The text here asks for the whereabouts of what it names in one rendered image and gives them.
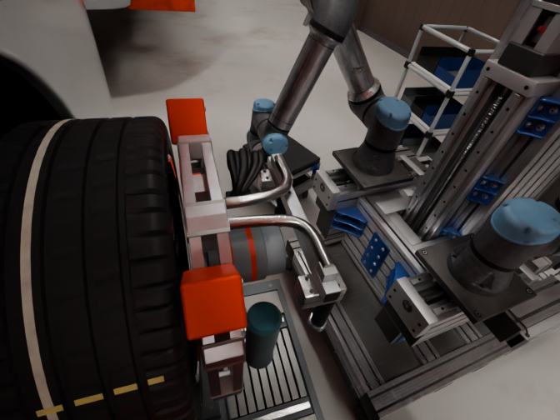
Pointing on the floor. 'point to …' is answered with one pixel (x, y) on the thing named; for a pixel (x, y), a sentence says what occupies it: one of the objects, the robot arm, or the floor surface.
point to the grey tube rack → (439, 102)
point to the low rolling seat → (298, 166)
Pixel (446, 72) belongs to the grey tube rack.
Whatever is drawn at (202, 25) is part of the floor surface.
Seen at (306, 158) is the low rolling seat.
